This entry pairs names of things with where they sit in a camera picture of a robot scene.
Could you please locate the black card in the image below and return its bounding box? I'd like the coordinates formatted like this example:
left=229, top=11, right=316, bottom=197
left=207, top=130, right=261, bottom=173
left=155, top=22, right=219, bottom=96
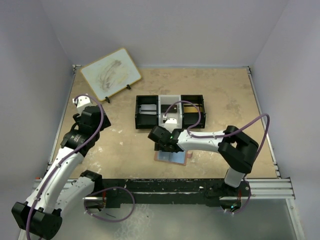
left=160, top=104, right=178, bottom=114

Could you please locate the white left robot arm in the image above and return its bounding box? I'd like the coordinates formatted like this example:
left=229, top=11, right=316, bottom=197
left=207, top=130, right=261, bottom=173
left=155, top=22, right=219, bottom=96
left=11, top=104, right=111, bottom=240

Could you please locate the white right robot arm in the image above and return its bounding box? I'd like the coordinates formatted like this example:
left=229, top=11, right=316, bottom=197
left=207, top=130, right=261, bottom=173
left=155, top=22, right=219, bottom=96
left=148, top=125, right=261, bottom=196

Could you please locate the gold card in bin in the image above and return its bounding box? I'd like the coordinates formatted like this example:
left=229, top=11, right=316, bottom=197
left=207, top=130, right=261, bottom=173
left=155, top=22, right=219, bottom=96
left=183, top=104, right=203, bottom=114

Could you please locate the black left bin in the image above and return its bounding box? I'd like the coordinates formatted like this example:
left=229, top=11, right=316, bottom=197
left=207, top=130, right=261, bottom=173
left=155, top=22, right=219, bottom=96
left=134, top=95, right=159, bottom=130

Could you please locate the black bin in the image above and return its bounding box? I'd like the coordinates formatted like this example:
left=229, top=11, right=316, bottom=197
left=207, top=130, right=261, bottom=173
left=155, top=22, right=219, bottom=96
left=181, top=94, right=206, bottom=129
left=134, top=95, right=159, bottom=130

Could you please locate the black right bin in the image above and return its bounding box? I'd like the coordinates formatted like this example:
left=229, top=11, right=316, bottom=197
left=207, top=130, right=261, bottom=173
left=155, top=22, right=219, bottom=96
left=181, top=94, right=206, bottom=129

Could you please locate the white middle bin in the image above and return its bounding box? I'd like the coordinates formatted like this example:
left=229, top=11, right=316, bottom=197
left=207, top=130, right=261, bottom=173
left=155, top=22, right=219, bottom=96
left=158, top=95, right=183, bottom=129

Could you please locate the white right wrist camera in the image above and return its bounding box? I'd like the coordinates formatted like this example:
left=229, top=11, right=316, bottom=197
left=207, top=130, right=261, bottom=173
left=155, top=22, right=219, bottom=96
left=161, top=115, right=178, bottom=133

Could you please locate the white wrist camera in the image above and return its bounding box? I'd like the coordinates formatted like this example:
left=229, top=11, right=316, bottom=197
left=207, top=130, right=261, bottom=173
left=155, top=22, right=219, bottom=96
left=72, top=94, right=93, bottom=115
left=161, top=115, right=178, bottom=133

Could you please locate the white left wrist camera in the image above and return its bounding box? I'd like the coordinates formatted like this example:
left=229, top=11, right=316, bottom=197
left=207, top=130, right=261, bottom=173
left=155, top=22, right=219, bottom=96
left=72, top=94, right=93, bottom=115

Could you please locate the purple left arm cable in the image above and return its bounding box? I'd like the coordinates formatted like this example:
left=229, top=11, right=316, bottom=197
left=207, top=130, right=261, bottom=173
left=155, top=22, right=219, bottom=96
left=25, top=94, right=105, bottom=240

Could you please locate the whiteboard with orange frame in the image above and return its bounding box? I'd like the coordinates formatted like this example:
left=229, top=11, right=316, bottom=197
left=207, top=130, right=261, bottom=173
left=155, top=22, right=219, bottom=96
left=80, top=47, right=142, bottom=102

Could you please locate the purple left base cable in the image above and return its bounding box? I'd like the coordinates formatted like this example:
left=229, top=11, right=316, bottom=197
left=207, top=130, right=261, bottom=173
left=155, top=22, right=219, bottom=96
left=83, top=186, right=136, bottom=223

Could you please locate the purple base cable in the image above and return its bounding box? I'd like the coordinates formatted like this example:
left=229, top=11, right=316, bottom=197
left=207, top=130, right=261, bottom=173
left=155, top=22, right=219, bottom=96
left=223, top=179, right=252, bottom=216
left=83, top=186, right=136, bottom=223

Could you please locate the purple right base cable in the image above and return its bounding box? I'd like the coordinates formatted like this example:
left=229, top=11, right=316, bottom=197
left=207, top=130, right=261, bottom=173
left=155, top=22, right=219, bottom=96
left=223, top=179, right=252, bottom=216

